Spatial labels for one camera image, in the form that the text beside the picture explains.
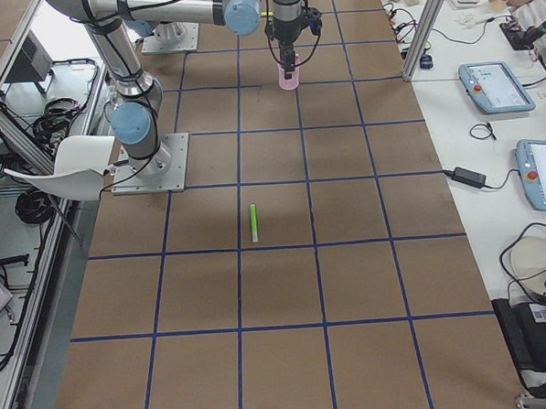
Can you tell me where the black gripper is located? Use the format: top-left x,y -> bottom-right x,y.
264,0 -> 322,72

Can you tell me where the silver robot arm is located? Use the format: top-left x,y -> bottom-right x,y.
126,20 -> 187,44
47,0 -> 322,179

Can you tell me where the pink mesh cup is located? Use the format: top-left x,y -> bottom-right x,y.
278,54 -> 300,91

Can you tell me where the green marker pen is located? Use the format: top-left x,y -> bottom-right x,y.
250,204 -> 259,243

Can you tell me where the far blue teach pendant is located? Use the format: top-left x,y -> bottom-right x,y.
458,61 -> 535,114

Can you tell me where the blue teach pendant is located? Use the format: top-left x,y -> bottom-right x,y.
458,61 -> 535,114
515,139 -> 546,211

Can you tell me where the black power adapter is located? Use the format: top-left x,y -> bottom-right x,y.
453,167 -> 487,189

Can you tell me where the white plastic chair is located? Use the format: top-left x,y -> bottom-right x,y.
4,135 -> 115,201

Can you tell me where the near blue teach pendant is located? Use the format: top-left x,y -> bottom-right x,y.
515,139 -> 546,211

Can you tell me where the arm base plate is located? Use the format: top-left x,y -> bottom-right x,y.
110,133 -> 189,196
142,22 -> 199,56

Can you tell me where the aluminium frame post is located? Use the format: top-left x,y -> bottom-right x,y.
401,0 -> 444,82

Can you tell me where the small black cable loop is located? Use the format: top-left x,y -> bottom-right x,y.
468,122 -> 497,143

